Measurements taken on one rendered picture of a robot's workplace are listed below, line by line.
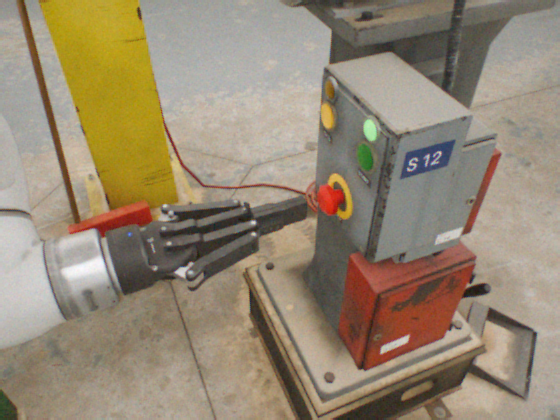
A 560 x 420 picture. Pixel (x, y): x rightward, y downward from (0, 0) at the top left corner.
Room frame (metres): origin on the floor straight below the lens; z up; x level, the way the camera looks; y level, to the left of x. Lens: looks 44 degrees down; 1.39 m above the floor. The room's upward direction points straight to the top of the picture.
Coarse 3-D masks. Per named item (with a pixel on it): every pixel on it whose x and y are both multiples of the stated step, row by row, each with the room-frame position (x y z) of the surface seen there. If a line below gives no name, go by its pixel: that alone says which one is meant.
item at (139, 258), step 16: (160, 224) 0.40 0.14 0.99; (112, 240) 0.35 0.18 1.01; (128, 240) 0.36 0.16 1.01; (144, 240) 0.38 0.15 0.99; (160, 240) 0.38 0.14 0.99; (112, 256) 0.34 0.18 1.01; (128, 256) 0.34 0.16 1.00; (144, 256) 0.34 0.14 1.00; (160, 256) 0.35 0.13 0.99; (176, 256) 0.35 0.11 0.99; (192, 256) 0.36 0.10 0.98; (128, 272) 0.33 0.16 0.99; (144, 272) 0.33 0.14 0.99; (160, 272) 0.34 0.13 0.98; (128, 288) 0.32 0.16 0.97; (144, 288) 0.33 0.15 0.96
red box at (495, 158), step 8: (496, 152) 0.81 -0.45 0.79; (496, 160) 0.81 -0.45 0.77; (488, 168) 0.80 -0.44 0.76; (488, 176) 0.80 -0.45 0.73; (488, 184) 0.81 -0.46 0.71; (480, 192) 0.80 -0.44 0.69; (480, 200) 0.81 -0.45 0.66; (472, 208) 0.80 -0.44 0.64; (480, 208) 0.81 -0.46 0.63; (472, 216) 0.80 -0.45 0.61; (472, 224) 0.81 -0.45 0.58; (464, 232) 0.80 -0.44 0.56
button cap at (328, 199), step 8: (328, 184) 0.47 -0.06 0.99; (320, 192) 0.46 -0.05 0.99; (328, 192) 0.45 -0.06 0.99; (336, 192) 0.46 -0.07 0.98; (320, 200) 0.46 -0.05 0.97; (328, 200) 0.45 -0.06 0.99; (336, 200) 0.45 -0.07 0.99; (344, 200) 0.46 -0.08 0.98; (328, 208) 0.44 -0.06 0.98; (336, 208) 0.44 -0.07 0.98
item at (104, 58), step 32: (64, 0) 1.42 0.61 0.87; (96, 0) 1.45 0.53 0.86; (128, 0) 1.48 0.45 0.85; (64, 32) 1.41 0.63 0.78; (96, 32) 1.44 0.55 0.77; (128, 32) 1.48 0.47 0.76; (64, 64) 1.39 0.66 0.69; (96, 64) 1.43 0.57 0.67; (128, 64) 1.47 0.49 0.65; (96, 96) 1.42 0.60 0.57; (128, 96) 1.46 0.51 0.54; (96, 128) 1.41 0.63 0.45; (128, 128) 1.45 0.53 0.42; (160, 128) 1.49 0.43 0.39; (96, 160) 1.39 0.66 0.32; (128, 160) 1.44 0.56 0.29; (160, 160) 1.48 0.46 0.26; (128, 192) 1.42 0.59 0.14; (160, 192) 1.47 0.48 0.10
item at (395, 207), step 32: (352, 64) 0.54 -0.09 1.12; (384, 64) 0.54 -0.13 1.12; (352, 96) 0.47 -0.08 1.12; (384, 96) 0.47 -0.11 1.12; (416, 96) 0.47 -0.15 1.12; (448, 96) 0.47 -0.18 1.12; (320, 128) 0.53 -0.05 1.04; (352, 128) 0.46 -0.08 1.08; (384, 128) 0.41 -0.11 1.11; (416, 128) 0.41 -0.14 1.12; (448, 128) 0.42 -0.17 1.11; (320, 160) 0.52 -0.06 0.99; (352, 160) 0.45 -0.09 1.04; (384, 160) 0.40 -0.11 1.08; (416, 160) 0.41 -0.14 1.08; (448, 160) 0.42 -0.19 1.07; (352, 192) 0.44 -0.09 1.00; (384, 192) 0.40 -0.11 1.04; (416, 192) 0.41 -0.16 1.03; (352, 224) 0.43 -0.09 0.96; (384, 224) 0.40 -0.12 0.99; (416, 224) 0.42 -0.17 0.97; (384, 256) 0.40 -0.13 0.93
